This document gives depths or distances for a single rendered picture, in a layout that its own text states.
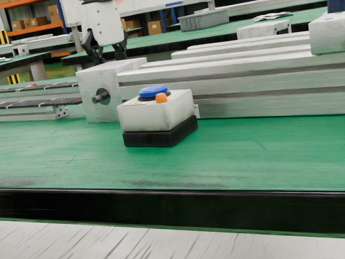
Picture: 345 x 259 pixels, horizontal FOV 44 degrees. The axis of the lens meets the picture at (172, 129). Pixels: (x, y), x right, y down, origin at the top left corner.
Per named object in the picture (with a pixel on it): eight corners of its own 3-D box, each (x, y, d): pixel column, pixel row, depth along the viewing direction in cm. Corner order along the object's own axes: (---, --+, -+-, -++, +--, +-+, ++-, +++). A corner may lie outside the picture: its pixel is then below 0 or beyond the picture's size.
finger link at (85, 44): (97, 22, 99) (104, 45, 101) (76, 31, 93) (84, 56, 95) (101, 21, 98) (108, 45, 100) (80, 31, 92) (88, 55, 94)
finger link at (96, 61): (91, 47, 98) (97, 76, 100) (82, 50, 96) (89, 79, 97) (102, 45, 97) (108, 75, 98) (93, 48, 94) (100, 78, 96)
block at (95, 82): (78, 127, 77) (65, 75, 74) (118, 108, 87) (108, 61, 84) (118, 126, 72) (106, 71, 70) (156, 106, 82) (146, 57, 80)
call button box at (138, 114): (123, 147, 60) (114, 104, 59) (158, 125, 68) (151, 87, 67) (172, 147, 56) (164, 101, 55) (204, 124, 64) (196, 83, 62)
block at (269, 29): (235, 69, 107) (230, 31, 104) (259, 59, 114) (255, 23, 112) (271, 67, 100) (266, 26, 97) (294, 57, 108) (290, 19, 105)
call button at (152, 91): (135, 105, 59) (132, 91, 59) (150, 97, 63) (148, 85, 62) (159, 104, 57) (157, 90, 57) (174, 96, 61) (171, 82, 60)
